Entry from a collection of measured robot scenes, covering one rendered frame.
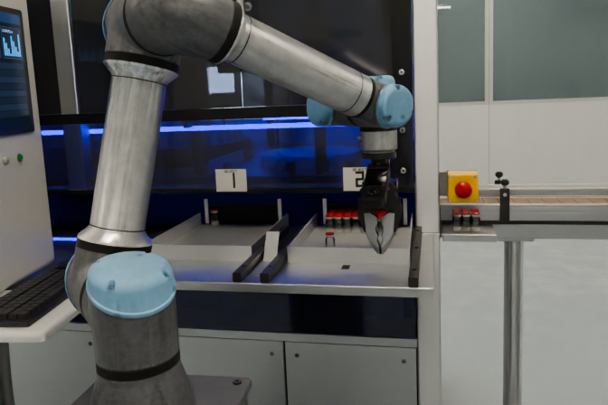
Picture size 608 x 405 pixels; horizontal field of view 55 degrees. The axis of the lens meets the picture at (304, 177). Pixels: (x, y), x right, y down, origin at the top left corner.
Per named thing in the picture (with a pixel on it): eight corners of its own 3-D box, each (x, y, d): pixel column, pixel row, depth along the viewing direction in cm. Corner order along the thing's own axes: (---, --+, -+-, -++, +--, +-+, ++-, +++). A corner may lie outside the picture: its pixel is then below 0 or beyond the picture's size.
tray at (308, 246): (316, 225, 160) (315, 212, 159) (413, 226, 155) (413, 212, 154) (288, 262, 127) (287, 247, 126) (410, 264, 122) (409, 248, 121)
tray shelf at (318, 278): (184, 230, 169) (184, 224, 168) (433, 233, 154) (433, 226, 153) (90, 287, 122) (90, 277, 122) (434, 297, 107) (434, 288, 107)
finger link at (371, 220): (382, 248, 127) (381, 206, 126) (380, 255, 121) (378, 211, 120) (368, 248, 127) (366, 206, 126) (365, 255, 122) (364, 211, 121)
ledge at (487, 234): (441, 228, 159) (441, 221, 159) (491, 228, 156) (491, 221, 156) (442, 241, 146) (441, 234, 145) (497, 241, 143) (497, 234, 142)
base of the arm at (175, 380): (172, 451, 76) (166, 380, 75) (66, 444, 79) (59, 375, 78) (210, 392, 91) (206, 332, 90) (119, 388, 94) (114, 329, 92)
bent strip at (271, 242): (268, 256, 132) (266, 230, 131) (280, 257, 132) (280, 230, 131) (249, 276, 119) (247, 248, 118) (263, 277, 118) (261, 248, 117)
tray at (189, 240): (200, 224, 167) (199, 212, 167) (289, 225, 162) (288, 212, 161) (143, 259, 135) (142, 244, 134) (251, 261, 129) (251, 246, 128)
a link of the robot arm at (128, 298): (105, 381, 76) (95, 280, 74) (82, 345, 87) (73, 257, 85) (194, 355, 82) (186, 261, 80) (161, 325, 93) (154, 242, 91)
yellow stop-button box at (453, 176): (447, 197, 150) (447, 169, 149) (476, 197, 149) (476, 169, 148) (448, 203, 143) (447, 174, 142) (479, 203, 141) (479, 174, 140)
